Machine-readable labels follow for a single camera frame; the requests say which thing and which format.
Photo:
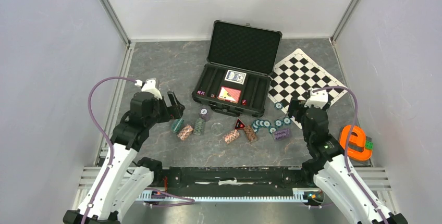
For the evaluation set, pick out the green 50 chip middle right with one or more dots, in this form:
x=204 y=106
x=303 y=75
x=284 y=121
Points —
x=278 y=123

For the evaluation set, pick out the green 50 chip lower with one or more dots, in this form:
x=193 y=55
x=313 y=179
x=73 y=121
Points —
x=272 y=130

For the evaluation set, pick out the clear dealer button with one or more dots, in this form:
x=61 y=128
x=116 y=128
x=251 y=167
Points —
x=217 y=129

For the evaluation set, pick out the brown poker chip stack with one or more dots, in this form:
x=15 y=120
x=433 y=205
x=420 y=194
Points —
x=250 y=134

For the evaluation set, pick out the green 50 chip far right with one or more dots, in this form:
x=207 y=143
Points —
x=287 y=121

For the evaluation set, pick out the orange blue poker chip stack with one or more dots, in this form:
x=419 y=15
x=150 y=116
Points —
x=231 y=136

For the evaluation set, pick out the red playing card deck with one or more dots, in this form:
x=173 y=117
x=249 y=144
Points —
x=229 y=94

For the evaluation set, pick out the purple poker chip stack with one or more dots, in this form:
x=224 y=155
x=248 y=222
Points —
x=281 y=134

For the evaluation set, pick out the pink poker chip stack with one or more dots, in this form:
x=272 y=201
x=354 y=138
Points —
x=185 y=132

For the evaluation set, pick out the blue playing card deck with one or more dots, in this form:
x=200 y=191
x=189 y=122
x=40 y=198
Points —
x=235 y=77

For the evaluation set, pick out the green yellow blue chip stack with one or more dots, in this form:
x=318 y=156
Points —
x=199 y=127

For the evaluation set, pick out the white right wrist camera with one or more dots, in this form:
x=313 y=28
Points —
x=318 y=98

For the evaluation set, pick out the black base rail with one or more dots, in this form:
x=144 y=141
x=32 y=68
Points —
x=232 y=181

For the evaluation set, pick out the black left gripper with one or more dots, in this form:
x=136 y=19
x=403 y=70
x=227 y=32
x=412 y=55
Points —
x=174 y=111

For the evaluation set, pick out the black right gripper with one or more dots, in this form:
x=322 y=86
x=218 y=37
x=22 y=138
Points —
x=297 y=105

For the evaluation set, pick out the green 50 chip on chessboard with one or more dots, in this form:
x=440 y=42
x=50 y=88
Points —
x=278 y=105

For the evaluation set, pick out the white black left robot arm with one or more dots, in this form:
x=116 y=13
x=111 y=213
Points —
x=109 y=198

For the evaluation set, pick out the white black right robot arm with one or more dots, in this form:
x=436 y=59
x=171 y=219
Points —
x=331 y=172

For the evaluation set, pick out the teal poker chip stack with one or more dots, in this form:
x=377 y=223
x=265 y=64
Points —
x=177 y=125

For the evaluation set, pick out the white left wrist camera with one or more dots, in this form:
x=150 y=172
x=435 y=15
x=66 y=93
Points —
x=149 y=85

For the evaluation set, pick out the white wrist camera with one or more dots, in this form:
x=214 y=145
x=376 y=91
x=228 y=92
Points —
x=318 y=98
x=149 y=85

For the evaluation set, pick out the black red all-in triangle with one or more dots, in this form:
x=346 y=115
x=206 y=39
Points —
x=239 y=125

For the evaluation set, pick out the black white chessboard mat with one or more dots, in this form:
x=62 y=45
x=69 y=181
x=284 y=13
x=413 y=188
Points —
x=294 y=76

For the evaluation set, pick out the black poker case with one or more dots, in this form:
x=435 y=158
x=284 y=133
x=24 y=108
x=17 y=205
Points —
x=241 y=48

